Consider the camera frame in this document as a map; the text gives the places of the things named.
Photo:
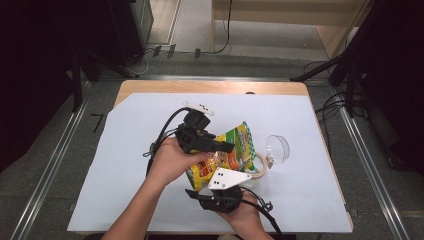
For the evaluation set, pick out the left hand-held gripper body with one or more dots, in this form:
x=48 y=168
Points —
x=191 y=138

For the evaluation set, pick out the person's left hand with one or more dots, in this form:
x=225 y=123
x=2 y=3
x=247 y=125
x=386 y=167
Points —
x=170 y=163

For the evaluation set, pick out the black table grommet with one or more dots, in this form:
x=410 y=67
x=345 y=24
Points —
x=250 y=93

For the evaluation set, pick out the wooden bench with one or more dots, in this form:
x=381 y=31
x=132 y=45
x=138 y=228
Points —
x=283 y=16

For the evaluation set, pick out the black tripod stand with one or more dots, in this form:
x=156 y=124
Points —
x=76 y=83

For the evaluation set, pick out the yellow spout pouch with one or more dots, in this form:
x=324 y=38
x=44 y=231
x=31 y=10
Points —
x=230 y=156

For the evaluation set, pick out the black floor bracket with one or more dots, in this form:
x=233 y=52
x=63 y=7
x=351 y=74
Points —
x=171 y=50
x=156 y=50
x=197 y=53

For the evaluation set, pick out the dark curtain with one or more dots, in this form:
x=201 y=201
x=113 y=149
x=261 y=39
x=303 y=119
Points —
x=33 y=66
x=400 y=66

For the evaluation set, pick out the black cabinet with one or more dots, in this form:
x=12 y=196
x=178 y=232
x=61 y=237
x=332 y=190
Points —
x=133 y=26

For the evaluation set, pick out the metal floor rail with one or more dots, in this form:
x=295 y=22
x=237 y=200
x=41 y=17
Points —
x=50 y=173
x=373 y=173

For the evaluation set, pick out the person's right hand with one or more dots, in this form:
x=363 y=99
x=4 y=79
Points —
x=246 y=216

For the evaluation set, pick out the black metal stand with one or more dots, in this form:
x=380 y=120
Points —
x=350 y=90

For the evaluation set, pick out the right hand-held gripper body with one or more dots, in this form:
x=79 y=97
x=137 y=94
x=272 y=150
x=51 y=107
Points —
x=226 y=180

